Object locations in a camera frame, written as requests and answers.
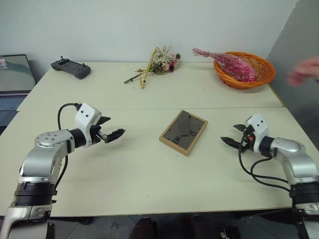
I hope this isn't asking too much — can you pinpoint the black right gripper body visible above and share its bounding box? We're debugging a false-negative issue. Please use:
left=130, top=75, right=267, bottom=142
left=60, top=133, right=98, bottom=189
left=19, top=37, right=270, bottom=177
left=239, top=126, right=255, bottom=153

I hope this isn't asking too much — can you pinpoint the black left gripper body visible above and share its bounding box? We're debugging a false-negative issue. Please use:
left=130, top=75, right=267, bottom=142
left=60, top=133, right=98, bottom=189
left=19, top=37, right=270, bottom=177
left=90, top=124, right=109, bottom=146

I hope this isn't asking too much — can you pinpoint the person's bare hand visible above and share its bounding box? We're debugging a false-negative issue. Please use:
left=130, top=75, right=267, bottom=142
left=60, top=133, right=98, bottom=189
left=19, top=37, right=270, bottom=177
left=286, top=56, right=319, bottom=87

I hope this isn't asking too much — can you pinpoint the wooden framed square clock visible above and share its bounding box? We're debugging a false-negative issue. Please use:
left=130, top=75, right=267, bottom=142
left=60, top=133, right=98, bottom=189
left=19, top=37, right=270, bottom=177
left=159, top=110, right=209, bottom=157

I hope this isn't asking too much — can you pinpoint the orange wicker basket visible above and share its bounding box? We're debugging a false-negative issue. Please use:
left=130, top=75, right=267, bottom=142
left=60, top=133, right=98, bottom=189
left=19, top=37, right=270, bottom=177
left=213, top=51, right=276, bottom=90

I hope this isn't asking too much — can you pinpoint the pink dried flower bundle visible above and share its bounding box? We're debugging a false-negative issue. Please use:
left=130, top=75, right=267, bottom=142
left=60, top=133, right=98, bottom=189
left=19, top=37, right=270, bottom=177
left=191, top=47, right=258, bottom=83

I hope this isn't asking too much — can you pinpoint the grey handheld controller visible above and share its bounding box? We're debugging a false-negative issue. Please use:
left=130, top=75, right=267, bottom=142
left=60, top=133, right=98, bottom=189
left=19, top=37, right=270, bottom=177
left=50, top=55, right=92, bottom=81

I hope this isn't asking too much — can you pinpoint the mixed dried flower bouquet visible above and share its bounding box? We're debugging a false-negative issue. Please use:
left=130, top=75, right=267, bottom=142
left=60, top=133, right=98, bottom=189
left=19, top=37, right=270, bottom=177
left=123, top=45, right=183, bottom=90

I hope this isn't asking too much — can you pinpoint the dark rounded shape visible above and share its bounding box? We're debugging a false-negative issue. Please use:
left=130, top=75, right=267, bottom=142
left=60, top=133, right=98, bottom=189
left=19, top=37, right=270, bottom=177
left=130, top=217, right=159, bottom=239

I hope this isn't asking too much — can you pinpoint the grey laptop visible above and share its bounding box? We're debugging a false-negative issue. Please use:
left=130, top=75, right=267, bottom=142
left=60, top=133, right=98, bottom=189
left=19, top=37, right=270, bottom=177
left=0, top=53, right=37, bottom=128

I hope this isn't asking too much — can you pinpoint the grey partition panel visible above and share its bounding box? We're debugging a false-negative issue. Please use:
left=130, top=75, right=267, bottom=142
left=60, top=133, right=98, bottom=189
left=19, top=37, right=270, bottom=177
left=267, top=0, right=319, bottom=150

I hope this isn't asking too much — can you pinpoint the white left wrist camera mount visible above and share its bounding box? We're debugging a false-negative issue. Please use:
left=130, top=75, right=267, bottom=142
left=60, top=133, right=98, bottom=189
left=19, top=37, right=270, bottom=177
left=74, top=103, right=103, bottom=148

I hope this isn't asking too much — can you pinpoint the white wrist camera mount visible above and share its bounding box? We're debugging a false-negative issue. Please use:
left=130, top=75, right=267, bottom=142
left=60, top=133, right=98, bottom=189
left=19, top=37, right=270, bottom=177
left=245, top=114, right=270, bottom=153
left=74, top=103, right=103, bottom=148

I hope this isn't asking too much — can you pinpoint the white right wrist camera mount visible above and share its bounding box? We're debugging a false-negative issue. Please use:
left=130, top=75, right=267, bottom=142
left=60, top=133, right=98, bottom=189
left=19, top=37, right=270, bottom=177
left=245, top=114, right=270, bottom=153

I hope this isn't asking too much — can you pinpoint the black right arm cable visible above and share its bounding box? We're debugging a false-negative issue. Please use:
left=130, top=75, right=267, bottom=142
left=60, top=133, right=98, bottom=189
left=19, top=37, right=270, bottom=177
left=238, top=145, right=293, bottom=193

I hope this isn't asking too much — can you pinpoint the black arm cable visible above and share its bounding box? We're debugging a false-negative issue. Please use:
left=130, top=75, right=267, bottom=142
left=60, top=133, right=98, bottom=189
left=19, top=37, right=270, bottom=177
left=54, top=103, right=81, bottom=193
left=238, top=145, right=293, bottom=193

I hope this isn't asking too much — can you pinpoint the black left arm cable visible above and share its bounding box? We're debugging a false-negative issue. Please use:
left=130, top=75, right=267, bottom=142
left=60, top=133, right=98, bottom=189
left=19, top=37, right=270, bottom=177
left=54, top=103, right=81, bottom=193

